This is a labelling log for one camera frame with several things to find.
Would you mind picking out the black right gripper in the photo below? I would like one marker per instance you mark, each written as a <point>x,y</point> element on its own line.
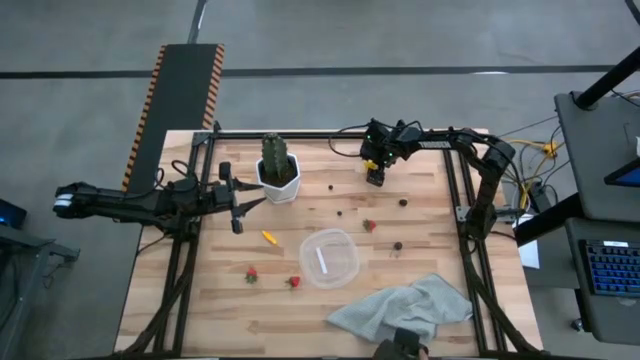
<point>379,147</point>

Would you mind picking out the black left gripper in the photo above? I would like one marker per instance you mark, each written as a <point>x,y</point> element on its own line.
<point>220,197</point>

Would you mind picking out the yellow toy lemon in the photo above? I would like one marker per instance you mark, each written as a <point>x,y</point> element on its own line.
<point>370,164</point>

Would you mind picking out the red toy strawberry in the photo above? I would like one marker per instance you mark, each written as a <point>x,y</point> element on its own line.
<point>251,275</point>
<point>369,225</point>
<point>294,281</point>

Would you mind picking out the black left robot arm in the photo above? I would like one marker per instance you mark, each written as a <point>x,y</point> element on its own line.
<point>125,205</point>

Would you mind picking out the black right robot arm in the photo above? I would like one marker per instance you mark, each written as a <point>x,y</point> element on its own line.
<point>492,160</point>

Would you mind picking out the clear plastic tupperware container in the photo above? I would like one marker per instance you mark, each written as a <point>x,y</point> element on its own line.
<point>340,272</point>

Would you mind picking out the white faceted plant pot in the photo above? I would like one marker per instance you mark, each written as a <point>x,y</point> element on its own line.
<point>285,192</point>

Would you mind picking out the green cactus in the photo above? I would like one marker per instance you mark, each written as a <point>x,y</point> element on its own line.
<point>275,155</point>

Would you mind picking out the black orange-striped floor mat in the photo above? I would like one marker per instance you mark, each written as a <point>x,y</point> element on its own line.
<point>185,85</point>

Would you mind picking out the grey waffle cloth towel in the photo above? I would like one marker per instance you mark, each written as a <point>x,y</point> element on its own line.
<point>415,305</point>

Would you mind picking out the black power strip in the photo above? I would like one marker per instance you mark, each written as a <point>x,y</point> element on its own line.
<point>540,196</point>

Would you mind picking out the white paper sheet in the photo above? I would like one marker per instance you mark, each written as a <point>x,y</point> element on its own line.
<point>530,250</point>

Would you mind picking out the person's hand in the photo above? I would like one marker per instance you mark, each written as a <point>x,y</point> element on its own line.
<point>424,354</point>

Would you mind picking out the grey metal stand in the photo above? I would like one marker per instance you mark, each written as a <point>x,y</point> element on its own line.
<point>30,250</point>

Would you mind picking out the grey cart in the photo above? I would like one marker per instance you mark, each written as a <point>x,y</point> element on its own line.
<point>600,150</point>

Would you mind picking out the dark device with blue light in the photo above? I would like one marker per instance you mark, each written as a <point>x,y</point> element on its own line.
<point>11,215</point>

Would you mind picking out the tablet with blue screen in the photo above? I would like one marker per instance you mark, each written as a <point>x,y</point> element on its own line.
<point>625,176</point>

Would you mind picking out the black pole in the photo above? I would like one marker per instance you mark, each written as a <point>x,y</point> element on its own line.
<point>607,80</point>

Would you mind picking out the black aluminium table frame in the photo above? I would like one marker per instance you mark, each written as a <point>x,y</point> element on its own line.
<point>450,175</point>

